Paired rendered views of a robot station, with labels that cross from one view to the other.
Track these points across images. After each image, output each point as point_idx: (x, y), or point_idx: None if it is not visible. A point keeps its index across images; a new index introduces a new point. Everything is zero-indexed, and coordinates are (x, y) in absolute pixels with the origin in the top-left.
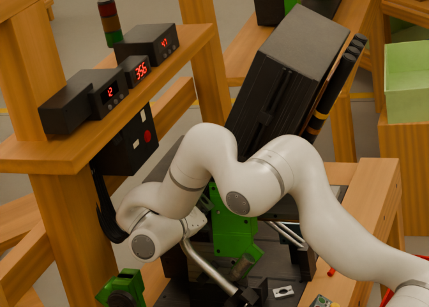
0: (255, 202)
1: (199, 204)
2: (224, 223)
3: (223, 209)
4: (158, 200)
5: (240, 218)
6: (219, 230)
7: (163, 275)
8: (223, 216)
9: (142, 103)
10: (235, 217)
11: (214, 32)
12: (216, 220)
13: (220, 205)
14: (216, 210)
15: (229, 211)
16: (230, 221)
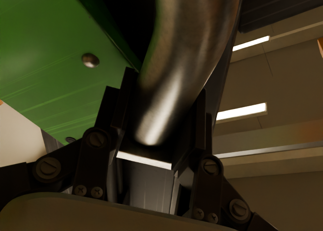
0: None
1: (150, 145)
2: (32, 30)
3: (80, 75)
4: None
5: (4, 75)
6: None
7: None
8: (62, 55)
9: None
10: (22, 70)
11: (318, 43)
12: (72, 25)
13: (99, 84)
14: (99, 63)
15: (55, 79)
16: (21, 47)
